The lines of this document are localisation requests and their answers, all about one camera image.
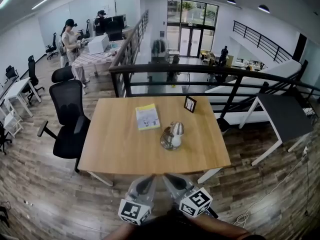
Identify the yellow and white book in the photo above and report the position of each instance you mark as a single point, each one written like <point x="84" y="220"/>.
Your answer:
<point x="147" y="117"/>

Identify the person's left forearm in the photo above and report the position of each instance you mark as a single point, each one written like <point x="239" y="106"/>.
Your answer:
<point x="120" y="231"/>

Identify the black staircase railing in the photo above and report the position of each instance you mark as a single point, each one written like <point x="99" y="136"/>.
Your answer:
<point x="260" y="40"/>

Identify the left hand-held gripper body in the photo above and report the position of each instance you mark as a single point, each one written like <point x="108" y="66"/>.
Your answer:
<point x="136" y="204"/>

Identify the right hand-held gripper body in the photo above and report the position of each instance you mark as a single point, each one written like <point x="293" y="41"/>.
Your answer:
<point x="193" y="199"/>

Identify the person's right forearm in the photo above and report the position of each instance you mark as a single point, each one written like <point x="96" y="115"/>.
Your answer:
<point x="225" y="227"/>

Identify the black pendant lamp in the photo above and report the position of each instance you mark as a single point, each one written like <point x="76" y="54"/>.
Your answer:
<point x="264" y="8"/>
<point x="231" y="1"/>

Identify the table with checkered cloth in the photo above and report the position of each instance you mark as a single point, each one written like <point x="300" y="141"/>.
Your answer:
<point x="95" y="57"/>

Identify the glass entrance door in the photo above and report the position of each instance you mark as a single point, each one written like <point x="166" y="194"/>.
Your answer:
<point x="191" y="29"/>

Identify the clothes rack with dark coats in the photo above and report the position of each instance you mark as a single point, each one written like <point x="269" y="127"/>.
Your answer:
<point x="158" y="47"/>

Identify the person's black clothing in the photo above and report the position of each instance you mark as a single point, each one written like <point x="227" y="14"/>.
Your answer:
<point x="175" y="226"/>

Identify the large black office chair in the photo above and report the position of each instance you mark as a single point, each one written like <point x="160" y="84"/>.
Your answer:
<point x="67" y="109"/>

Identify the black metal balcony railing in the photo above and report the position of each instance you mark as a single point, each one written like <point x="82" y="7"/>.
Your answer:
<point x="175" y="69"/>

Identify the wooden table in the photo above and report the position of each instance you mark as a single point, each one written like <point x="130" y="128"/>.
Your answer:
<point x="120" y="144"/>

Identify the small dark picture frame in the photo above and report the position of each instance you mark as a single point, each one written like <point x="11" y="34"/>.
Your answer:
<point x="190" y="104"/>

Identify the white shelf unit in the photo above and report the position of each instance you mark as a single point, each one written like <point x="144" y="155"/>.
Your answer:
<point x="11" y="121"/>

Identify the black-topped desk with white legs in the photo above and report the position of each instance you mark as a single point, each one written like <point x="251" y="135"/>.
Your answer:
<point x="285" y="114"/>

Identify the black high-backed office chair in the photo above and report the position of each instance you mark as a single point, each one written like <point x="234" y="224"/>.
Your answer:
<point x="115" y="31"/>

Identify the white box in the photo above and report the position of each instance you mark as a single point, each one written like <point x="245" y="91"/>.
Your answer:
<point x="98" y="44"/>

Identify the black mesh office chair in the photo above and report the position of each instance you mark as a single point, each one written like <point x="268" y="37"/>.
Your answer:
<point x="11" y="71"/>
<point x="51" y="47"/>
<point x="32" y="76"/>

